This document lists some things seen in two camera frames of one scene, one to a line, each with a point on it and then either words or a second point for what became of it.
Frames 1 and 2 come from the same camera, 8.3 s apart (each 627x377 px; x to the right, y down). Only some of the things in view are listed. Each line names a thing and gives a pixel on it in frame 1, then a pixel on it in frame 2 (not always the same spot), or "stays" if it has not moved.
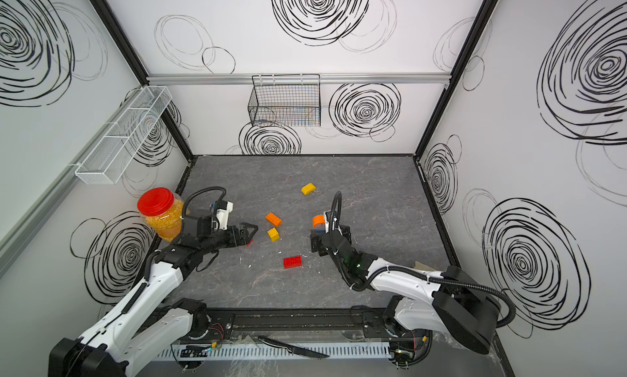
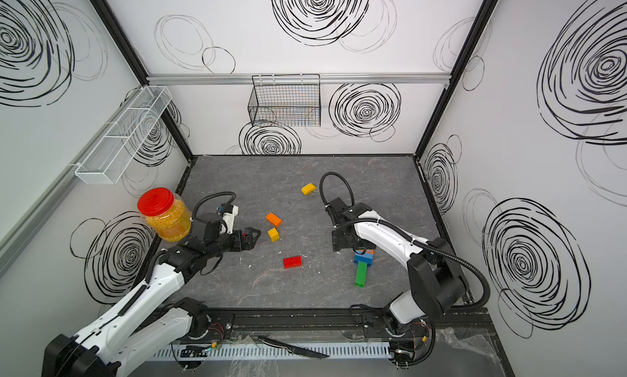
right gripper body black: [320, 240] -> [339, 238]
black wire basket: [291, 99] stays
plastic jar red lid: [163, 211] stays
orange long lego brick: [273, 219] stays
